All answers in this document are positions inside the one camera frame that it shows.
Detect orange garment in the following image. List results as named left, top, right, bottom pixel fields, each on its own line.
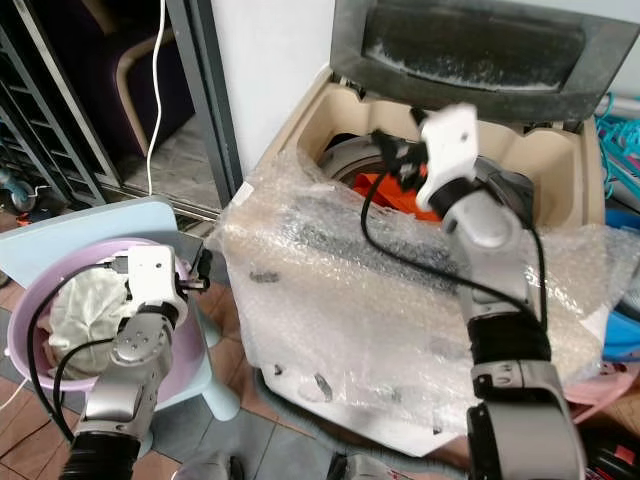
left=345, top=170, right=446, bottom=223

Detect pale green checked towel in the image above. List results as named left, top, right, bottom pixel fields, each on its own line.
left=40, top=272, right=133, bottom=379

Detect beige top-loading washing machine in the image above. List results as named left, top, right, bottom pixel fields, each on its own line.
left=250, top=65, right=611, bottom=456

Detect grey washer lid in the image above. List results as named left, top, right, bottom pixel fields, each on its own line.
left=330, top=0, right=640, bottom=123

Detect light blue plastic stool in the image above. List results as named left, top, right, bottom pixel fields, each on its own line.
left=0, top=198, right=241, bottom=421

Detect clear bubble wrap sheet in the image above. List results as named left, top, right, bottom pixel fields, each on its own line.
left=210, top=150, right=640, bottom=421

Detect pink plastic basin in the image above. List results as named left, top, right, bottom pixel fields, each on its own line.
left=5, top=238, right=207, bottom=393

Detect grey robot left foot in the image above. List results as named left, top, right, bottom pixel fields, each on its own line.
left=175, top=452, right=231, bottom=480

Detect grey robot foot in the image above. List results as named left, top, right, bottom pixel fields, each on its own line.
left=325, top=455, right=401, bottom=480
left=175, top=452, right=231, bottom=480

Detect dark metal grate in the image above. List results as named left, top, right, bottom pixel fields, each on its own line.
left=0, top=20, right=81, bottom=206

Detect cyan plastic hangers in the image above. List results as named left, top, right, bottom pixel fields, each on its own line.
left=595, top=95, right=640, bottom=191

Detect dark purple wooden-armed chair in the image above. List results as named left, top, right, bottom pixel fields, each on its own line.
left=25, top=0, right=196, bottom=161

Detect grey robot right foot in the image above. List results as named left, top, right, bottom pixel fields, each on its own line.
left=325, top=455, right=401, bottom=480

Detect blue plastic item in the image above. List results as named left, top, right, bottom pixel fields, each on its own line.
left=603, top=308, right=640, bottom=373

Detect red and black item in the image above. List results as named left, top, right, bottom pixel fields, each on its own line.
left=585, top=435, right=640, bottom=480

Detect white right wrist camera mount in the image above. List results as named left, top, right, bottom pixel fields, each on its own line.
left=415, top=103, right=480, bottom=206

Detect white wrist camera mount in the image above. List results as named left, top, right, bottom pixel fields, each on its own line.
left=415, top=103, right=480, bottom=206
left=125, top=245, right=174, bottom=307

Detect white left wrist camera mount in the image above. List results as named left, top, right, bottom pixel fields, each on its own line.
left=125, top=245, right=174, bottom=307

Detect grey sliding door frame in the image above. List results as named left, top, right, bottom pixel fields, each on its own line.
left=165, top=0, right=246, bottom=211

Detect hanging white cable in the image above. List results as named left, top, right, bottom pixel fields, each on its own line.
left=146, top=0, right=169, bottom=196

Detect thin white floor cable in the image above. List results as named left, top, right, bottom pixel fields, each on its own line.
left=0, top=375, right=27, bottom=411

